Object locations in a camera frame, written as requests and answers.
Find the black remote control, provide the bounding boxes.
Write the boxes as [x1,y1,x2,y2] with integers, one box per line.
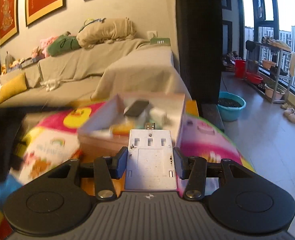
[124,100,150,118]

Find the red bucket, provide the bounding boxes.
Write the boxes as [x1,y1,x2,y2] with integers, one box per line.
[235,59,246,79]

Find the beige slippers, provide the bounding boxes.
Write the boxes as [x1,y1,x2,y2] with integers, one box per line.
[280,103,295,124]

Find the metal shelf rack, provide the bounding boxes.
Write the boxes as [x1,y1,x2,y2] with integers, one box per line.
[243,36,295,104]

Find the dark curtain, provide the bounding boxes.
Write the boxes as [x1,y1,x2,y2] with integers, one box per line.
[176,0,223,104]

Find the green plush pillow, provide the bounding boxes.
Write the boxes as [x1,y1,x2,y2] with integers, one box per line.
[47,35,81,56]

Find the white cloth on sofa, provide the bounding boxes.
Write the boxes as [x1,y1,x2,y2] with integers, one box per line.
[41,79,61,92]

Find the beige rolled blanket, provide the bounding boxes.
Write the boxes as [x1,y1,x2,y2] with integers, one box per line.
[76,18,136,48]

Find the red framed dragon picture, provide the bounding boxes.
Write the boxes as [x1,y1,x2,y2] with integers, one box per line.
[0,0,19,47]

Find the colourful cartoon play mat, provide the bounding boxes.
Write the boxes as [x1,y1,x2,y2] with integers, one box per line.
[0,102,253,239]

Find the orange transparent item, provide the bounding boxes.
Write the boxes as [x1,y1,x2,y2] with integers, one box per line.
[110,123,136,136]

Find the white plug charger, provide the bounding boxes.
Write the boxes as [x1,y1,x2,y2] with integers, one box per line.
[149,107,167,126]

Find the teal plastic basin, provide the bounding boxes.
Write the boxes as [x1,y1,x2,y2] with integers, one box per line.
[217,92,247,121]

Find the pink patterned cloth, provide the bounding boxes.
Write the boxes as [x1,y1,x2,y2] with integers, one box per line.
[31,36,58,58]

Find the green digital clock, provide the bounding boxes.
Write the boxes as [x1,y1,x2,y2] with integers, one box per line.
[150,37,171,46]

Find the yellow cushion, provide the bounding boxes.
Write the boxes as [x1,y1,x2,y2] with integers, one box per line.
[0,73,27,104]

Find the beige covered sofa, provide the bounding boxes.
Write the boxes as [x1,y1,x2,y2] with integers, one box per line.
[0,38,191,107]

